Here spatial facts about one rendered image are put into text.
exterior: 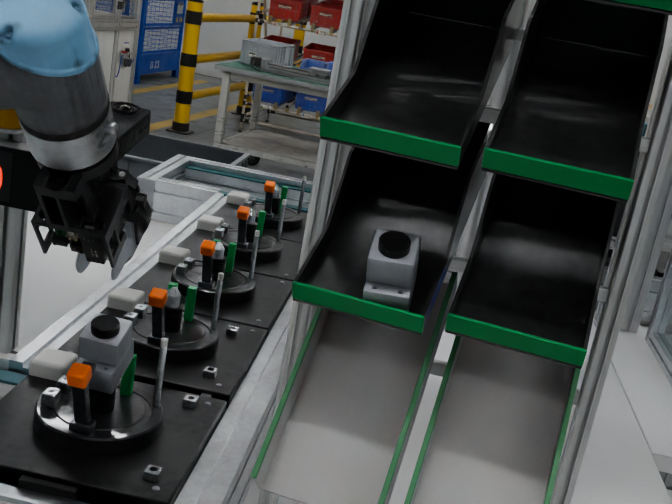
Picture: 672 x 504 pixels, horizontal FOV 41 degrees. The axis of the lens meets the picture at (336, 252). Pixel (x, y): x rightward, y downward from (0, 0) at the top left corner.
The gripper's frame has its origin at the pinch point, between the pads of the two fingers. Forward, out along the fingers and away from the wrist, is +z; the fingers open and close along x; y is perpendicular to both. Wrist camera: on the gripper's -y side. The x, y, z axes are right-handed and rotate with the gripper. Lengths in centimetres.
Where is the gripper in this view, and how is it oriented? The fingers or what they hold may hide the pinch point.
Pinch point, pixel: (118, 250)
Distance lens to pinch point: 98.5
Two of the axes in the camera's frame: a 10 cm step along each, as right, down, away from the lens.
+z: -0.5, 5.6, 8.3
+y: -2.1, 8.1, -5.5
